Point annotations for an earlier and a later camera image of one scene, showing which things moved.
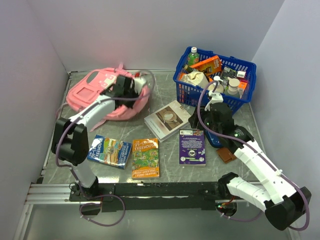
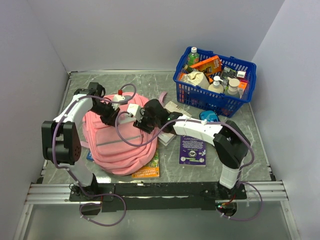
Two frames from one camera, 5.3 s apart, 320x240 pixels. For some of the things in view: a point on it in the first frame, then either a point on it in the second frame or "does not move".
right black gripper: [193, 119] → [141, 125]
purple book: [192, 147] does not move
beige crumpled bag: [196, 78] does not move
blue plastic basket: [191, 97] does not move
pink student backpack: [90, 85] → [123, 149]
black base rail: [190, 196] does not move
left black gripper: [131, 88] → [111, 119]
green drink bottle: [193, 57] does not move
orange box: [211, 65] does not move
